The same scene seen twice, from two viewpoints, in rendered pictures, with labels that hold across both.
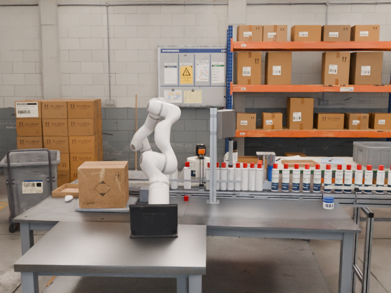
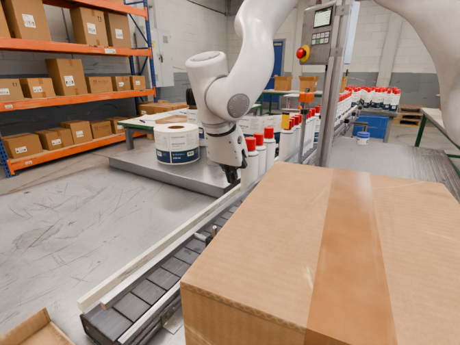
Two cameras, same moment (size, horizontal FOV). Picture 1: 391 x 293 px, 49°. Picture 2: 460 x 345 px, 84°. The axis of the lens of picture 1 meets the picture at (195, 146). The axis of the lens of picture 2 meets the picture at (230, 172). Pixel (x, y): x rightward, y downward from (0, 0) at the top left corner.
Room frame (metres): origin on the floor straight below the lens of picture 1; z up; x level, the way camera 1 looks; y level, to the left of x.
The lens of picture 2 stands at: (2.86, 0.89, 1.27)
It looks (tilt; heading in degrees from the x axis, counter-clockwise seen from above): 22 degrees down; 297
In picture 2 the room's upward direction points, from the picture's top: straight up
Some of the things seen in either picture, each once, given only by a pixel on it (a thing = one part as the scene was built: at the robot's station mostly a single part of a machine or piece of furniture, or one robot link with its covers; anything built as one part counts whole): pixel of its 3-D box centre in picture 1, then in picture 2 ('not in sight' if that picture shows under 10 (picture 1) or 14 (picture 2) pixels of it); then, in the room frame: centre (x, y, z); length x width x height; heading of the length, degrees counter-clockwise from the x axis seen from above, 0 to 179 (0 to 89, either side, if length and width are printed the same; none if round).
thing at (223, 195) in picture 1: (208, 192); (281, 175); (3.10, -0.09, 0.85); 1.65 x 0.11 x 0.05; 85
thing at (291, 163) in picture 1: (299, 163); (176, 119); (4.44, -1.10, 0.82); 0.34 x 0.24 x 0.03; 94
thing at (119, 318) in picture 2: (208, 192); (281, 174); (3.10, -0.09, 0.86); 1.65 x 0.08 x 0.04; 85
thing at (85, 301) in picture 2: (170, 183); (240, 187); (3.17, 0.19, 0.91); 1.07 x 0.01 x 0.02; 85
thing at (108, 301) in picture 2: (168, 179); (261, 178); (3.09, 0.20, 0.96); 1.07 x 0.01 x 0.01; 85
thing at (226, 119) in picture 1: (223, 123); (326, 35); (3.01, -0.19, 1.38); 0.17 x 0.10 x 0.19; 140
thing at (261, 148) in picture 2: (174, 175); (257, 164); (3.12, 0.16, 0.98); 0.05 x 0.05 x 0.20
